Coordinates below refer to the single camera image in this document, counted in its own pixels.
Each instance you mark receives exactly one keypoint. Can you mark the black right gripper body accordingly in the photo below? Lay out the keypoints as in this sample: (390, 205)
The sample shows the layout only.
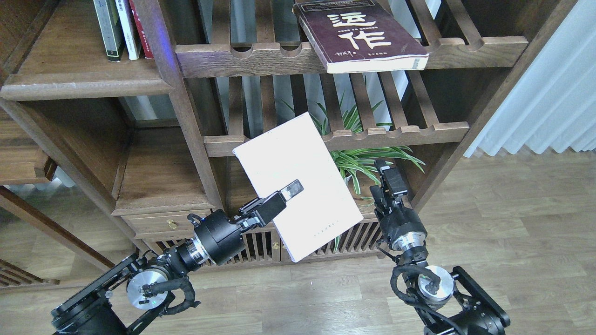
(400, 225)

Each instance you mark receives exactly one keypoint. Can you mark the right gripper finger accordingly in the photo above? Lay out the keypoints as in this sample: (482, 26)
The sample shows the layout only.
(392, 183)

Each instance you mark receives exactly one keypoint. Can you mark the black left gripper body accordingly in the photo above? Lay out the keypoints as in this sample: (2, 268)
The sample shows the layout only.
(218, 238)

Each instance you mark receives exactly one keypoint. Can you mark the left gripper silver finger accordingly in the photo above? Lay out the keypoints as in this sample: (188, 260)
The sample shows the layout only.
(266, 209)

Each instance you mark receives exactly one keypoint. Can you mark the pale purple book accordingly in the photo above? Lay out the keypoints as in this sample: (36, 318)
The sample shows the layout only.
(324, 209)

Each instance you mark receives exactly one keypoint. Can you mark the yellow and black book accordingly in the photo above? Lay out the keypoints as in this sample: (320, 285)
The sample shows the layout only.
(111, 28)

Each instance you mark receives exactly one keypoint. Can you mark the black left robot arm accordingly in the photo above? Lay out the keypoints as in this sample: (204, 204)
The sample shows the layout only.
(160, 286)

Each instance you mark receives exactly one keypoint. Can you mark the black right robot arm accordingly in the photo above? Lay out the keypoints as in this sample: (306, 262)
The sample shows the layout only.
(448, 303)

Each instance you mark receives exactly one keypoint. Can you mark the green spider plant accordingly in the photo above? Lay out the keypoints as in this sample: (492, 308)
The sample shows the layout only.
(349, 162)

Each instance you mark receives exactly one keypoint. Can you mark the brass drawer knob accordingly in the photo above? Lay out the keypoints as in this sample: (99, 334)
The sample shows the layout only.
(171, 224)

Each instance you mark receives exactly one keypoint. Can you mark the dark maroon book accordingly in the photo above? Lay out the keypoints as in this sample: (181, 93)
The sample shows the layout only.
(356, 36)

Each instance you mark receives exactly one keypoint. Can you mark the dark wooden bookshelf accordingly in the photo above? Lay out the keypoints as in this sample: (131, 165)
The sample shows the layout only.
(151, 139)

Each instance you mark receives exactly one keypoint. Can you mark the white curtain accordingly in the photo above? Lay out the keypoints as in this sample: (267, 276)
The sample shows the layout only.
(553, 106)

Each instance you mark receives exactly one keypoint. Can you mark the red upright book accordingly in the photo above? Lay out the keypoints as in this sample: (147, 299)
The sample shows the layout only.
(143, 38)

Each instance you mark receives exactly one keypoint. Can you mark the white upright book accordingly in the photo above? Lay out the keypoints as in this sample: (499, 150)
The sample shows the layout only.
(132, 39)

